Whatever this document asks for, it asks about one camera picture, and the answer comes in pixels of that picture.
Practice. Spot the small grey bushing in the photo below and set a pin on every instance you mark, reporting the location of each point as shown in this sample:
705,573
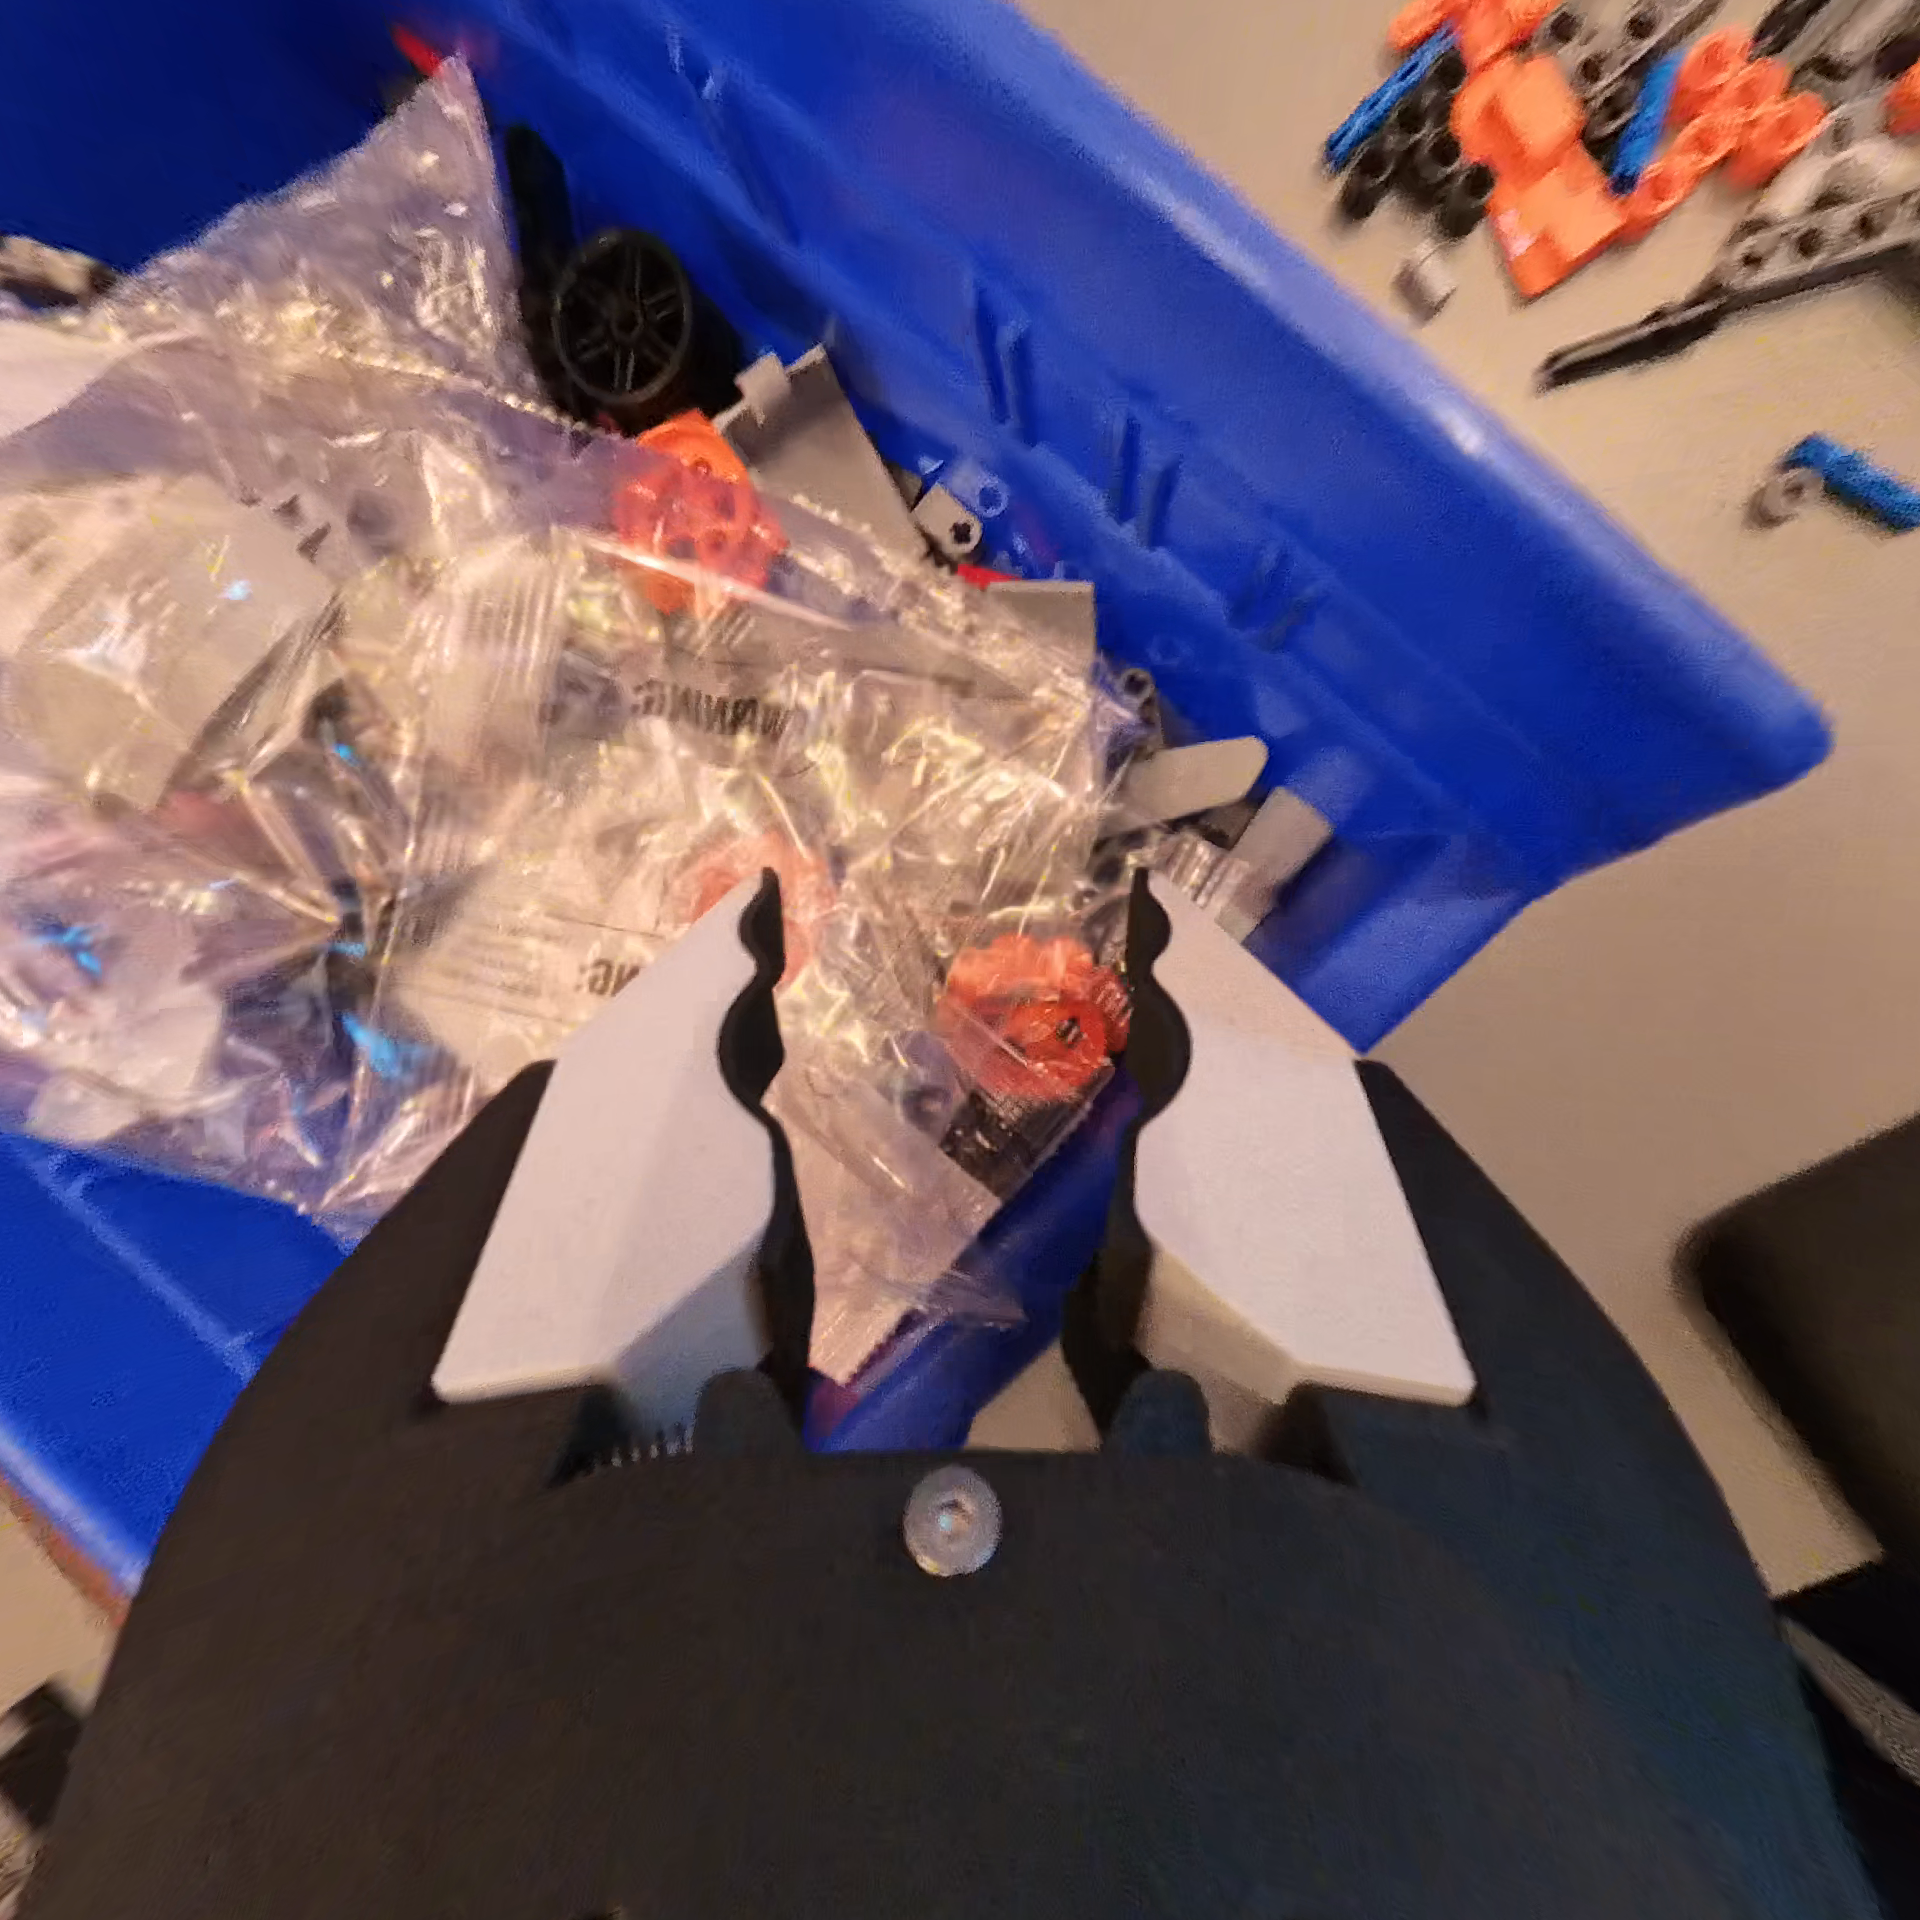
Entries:
1424,281

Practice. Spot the black toy wheel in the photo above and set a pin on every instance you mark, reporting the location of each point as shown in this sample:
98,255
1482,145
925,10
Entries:
616,322

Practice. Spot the clear plastic parts bag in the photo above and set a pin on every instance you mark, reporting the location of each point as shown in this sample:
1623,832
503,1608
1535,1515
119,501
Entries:
300,600

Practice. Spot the grey wedge panel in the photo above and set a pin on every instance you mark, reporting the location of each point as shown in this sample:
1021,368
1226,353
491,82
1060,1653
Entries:
832,450

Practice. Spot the orange toy gear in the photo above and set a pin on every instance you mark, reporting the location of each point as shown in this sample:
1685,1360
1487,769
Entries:
698,517
1035,1026

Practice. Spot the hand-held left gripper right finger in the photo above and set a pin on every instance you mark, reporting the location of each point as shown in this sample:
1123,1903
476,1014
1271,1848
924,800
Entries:
1289,1201

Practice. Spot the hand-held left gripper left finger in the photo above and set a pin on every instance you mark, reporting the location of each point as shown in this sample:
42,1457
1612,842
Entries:
629,1184

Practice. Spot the orange black brick assembly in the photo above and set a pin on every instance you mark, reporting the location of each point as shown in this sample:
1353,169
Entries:
1546,149

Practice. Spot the grey slanted panel piece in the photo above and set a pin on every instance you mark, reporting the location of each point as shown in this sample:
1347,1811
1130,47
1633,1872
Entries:
1201,774
1276,862

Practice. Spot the blue pin with grey connector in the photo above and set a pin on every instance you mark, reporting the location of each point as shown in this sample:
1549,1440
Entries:
1851,481

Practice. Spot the blue plastic bin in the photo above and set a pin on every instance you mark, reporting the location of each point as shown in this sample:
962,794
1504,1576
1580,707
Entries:
1201,375

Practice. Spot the dark grey long beam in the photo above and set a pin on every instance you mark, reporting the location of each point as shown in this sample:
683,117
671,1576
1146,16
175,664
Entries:
1724,285

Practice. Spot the black chair seat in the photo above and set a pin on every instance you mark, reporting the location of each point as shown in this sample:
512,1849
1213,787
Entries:
1816,1319

